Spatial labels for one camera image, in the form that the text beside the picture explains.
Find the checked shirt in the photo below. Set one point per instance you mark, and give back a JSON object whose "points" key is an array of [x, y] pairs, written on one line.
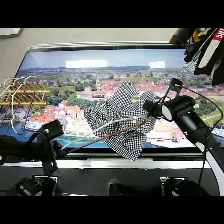
{"points": [[116, 110]]}

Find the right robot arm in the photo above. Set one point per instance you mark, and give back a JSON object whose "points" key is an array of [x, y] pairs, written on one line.
{"points": [[193, 125]]}

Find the heap of clothes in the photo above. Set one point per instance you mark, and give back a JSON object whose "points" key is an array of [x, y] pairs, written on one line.
{"points": [[203, 50]]}

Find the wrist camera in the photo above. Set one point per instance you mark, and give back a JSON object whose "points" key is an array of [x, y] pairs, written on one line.
{"points": [[51, 129], [175, 84]]}

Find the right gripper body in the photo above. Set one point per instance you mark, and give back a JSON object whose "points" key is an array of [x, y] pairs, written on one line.
{"points": [[152, 108]]}

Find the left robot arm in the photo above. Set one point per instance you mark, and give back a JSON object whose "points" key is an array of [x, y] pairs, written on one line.
{"points": [[20, 150]]}

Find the silver frame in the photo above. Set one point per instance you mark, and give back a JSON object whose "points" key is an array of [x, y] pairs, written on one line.
{"points": [[133, 164]]}

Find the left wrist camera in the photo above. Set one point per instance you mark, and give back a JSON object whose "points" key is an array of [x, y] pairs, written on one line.
{"points": [[51, 129]]}

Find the brown clothes hanger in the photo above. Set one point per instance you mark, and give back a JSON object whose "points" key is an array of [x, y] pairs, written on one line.
{"points": [[23, 103], [30, 90]]}

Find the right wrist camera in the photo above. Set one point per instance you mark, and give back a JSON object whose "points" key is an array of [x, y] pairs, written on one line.
{"points": [[175, 84]]}

